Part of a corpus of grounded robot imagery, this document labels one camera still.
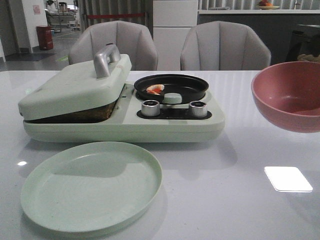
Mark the cooked shrimp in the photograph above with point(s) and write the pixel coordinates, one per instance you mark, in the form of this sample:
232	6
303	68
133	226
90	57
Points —
156	86
155	92

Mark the white bread slice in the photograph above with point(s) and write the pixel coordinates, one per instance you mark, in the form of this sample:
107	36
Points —
93	115

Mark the mint green sandwich maker lid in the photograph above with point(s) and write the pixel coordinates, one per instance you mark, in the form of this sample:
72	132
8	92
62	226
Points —
80	86

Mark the pink plastic bowl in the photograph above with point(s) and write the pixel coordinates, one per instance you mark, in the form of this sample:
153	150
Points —
288	95

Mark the mint green breakfast maker base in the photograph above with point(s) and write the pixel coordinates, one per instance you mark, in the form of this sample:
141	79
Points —
124	125

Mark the left silver control knob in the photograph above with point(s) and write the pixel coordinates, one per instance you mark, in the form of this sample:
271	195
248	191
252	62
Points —
150	108

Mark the silver control knob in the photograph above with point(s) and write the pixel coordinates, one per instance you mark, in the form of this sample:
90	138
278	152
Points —
150	108
197	109

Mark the right silver control knob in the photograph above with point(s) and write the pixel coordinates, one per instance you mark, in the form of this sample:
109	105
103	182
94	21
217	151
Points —
197	109

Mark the black round frying pan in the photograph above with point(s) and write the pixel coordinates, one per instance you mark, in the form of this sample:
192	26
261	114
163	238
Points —
191	88

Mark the right grey upholstered chair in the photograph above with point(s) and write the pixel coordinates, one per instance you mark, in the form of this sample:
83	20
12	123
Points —
223	46

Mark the grey upholstered chair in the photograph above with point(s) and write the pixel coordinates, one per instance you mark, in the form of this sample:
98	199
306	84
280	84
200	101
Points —
223	46
132	39

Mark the left grey upholstered chair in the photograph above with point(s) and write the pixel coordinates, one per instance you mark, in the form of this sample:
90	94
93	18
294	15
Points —
132	39

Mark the mint green round plate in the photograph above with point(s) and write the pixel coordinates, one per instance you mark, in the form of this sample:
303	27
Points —
91	189

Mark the white cabinet in background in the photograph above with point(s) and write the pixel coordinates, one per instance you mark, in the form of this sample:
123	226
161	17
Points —
172	20

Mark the red bin in background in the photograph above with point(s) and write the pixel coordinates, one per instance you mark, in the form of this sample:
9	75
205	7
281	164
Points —
44	36

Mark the fruit bowl on counter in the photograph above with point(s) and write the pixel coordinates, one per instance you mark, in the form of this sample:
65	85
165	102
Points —
266	5

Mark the grey kitchen counter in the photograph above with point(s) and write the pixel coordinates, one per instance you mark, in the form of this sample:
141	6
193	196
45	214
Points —
287	34

